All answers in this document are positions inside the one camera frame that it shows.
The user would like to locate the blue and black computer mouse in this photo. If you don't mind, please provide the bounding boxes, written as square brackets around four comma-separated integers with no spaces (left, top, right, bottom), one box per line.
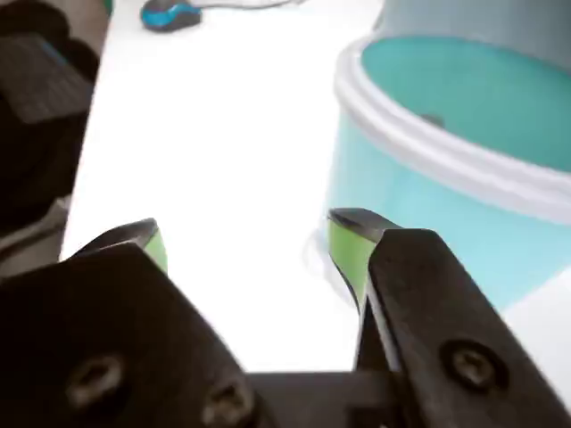
[140,0,203,32]

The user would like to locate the teal whale-shaped bin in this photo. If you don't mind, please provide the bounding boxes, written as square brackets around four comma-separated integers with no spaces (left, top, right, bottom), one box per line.
[307,0,571,313]

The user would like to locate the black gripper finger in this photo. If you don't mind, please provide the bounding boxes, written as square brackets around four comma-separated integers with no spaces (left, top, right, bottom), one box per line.
[0,218,269,428]
[327,207,571,428]

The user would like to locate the black office chair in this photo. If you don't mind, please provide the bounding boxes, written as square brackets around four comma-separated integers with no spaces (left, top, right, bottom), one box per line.
[0,0,112,237]

